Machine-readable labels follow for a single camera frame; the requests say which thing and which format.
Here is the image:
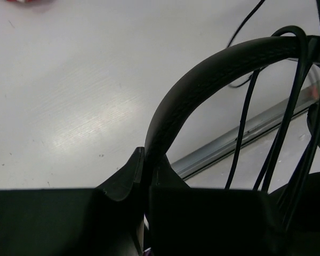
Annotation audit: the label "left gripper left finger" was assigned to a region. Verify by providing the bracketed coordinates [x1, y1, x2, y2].
[0, 147, 144, 255]

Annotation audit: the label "black headset cable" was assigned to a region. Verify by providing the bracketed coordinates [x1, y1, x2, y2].
[225, 0, 320, 230]

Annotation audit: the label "black headset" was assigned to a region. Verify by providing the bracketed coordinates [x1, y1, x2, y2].
[144, 34, 320, 235]

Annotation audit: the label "aluminium front rail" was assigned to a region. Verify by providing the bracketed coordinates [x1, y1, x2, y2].
[172, 92, 319, 179]

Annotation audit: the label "red headphones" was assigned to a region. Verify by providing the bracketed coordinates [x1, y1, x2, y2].
[6, 0, 53, 4]

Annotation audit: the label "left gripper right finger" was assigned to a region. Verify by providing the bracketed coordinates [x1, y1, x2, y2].
[148, 157, 283, 255]

